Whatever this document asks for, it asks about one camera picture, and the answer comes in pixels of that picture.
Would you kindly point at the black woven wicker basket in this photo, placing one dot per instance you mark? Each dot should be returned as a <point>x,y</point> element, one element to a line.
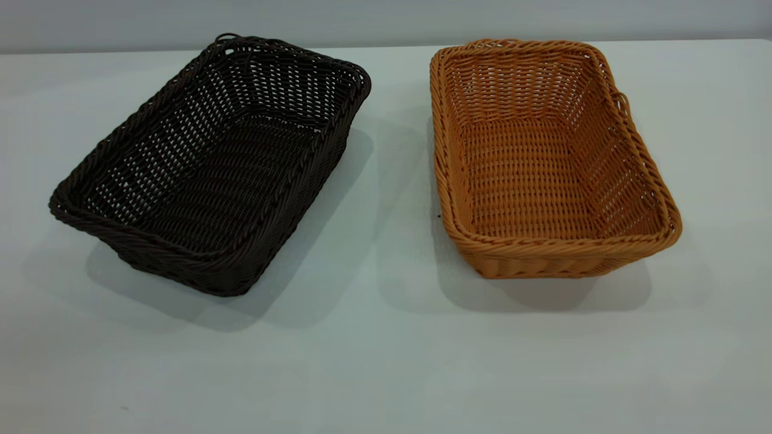
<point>229,181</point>

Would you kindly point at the orange woven wicker basket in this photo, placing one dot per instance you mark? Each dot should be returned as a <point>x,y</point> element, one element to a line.
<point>525,181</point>

